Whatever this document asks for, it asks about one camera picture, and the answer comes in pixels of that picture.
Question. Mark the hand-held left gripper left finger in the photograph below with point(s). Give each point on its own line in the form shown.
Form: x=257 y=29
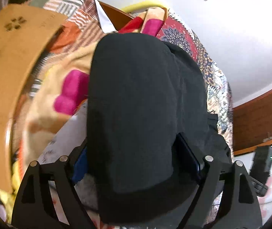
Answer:
x=81 y=164

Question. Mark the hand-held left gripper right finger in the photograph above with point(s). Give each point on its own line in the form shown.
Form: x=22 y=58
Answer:
x=188 y=152

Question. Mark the black zip hooded jacket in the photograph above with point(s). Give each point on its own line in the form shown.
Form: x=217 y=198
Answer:
x=138 y=100

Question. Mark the white printed cloth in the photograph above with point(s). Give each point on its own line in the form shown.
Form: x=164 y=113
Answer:
x=62 y=138

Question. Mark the brown wooden door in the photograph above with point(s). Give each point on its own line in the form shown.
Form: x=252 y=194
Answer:
x=257 y=116

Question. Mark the beige and pink fleece blanket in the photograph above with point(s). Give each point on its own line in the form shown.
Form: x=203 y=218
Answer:
x=55 y=76

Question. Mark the patterned patchwork bedsheet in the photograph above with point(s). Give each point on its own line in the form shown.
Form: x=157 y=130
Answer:
x=181 y=35

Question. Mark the brown cardboard with paw cutouts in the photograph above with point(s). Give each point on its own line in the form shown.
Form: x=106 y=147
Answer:
x=7 y=64

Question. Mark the striped patchwork cloth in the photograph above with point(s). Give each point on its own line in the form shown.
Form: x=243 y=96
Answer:
x=78 y=19

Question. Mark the brown wooden headboard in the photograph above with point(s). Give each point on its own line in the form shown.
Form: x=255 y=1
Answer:
x=117 y=16

